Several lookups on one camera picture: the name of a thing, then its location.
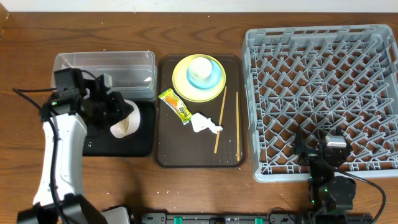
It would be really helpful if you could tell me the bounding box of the yellow plate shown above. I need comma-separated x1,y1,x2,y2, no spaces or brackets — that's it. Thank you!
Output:
172,54,226,103

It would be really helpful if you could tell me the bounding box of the white napkin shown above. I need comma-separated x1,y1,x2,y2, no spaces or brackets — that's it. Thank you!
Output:
190,113,223,134

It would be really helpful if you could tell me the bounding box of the brown serving tray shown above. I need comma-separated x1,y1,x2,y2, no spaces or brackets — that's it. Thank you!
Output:
154,55,247,168

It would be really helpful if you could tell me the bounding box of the pink bowl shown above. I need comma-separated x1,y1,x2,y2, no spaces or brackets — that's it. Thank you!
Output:
110,100,141,139

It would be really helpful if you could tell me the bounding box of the light blue bowl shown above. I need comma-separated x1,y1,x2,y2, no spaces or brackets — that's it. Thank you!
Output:
187,59,221,90

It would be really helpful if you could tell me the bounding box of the grey dishwasher rack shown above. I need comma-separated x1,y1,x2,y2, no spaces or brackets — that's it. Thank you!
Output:
242,24,397,183

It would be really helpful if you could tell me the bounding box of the white cup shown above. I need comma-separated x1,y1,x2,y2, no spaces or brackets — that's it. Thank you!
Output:
188,57,213,80

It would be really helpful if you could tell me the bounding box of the clear plastic bin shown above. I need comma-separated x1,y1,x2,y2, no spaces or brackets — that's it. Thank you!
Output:
53,51,157,101

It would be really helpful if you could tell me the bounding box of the yellow green snack wrapper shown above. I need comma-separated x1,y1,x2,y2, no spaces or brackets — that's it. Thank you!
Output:
158,88,192,124

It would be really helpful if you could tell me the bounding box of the wooden chopstick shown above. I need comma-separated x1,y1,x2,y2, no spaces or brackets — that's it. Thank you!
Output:
236,92,241,162
214,86,227,154

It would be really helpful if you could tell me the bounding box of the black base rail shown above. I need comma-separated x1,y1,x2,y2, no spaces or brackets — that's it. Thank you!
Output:
136,213,373,224

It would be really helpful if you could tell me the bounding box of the black plastic bin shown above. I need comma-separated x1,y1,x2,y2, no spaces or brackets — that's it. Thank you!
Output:
83,101,155,157

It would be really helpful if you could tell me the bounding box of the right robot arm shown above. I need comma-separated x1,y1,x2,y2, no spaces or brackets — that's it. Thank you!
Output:
294,128,356,224

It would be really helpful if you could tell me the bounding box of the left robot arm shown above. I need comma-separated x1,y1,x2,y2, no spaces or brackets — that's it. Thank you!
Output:
17,77,133,223

